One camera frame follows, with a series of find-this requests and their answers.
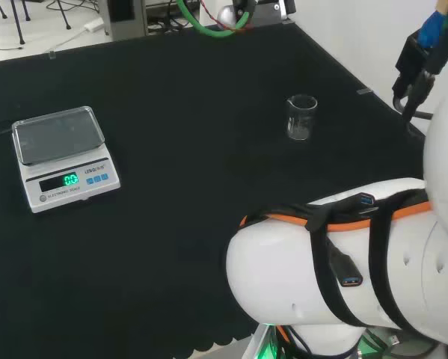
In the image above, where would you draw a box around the aluminium frame post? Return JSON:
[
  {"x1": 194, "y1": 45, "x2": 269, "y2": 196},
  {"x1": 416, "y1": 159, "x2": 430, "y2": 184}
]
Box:
[{"x1": 97, "y1": 0, "x2": 150, "y2": 41}]

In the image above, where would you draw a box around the white power adapter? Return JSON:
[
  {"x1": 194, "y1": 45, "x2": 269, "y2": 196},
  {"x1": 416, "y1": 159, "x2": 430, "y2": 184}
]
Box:
[{"x1": 51, "y1": 20, "x2": 102, "y2": 54}]

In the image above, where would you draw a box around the thick green cable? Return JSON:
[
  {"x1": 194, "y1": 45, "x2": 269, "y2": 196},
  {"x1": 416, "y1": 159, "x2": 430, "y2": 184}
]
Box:
[{"x1": 176, "y1": 0, "x2": 254, "y2": 40}]

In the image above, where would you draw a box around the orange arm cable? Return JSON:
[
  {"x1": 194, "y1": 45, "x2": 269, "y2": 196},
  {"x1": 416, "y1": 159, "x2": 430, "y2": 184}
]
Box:
[{"x1": 239, "y1": 201, "x2": 434, "y2": 232}]

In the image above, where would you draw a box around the black usb connector cable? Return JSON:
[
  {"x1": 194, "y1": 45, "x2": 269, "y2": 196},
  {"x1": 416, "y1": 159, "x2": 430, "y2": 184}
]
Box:
[{"x1": 327, "y1": 242, "x2": 364, "y2": 289}]

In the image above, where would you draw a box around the black tripod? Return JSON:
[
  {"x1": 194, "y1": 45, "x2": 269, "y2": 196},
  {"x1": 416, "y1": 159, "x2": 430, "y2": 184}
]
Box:
[{"x1": 0, "y1": 0, "x2": 73, "y2": 46}]

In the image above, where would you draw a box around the clear glass beaker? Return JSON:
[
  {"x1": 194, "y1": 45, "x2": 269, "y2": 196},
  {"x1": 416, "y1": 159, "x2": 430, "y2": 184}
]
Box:
[{"x1": 286, "y1": 94, "x2": 319, "y2": 141}]

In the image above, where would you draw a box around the white electronic balance steel pan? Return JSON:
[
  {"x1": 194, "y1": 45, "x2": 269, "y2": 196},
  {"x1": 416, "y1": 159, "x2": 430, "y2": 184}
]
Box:
[{"x1": 11, "y1": 105, "x2": 122, "y2": 215}]

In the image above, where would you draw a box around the black bench cloth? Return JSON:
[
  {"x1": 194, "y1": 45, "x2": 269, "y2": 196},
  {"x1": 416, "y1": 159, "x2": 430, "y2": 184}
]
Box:
[{"x1": 0, "y1": 20, "x2": 429, "y2": 359}]

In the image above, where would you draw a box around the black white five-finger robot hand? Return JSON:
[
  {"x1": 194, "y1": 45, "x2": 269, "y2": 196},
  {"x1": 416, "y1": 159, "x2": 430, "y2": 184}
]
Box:
[{"x1": 230, "y1": 0, "x2": 296, "y2": 28}]

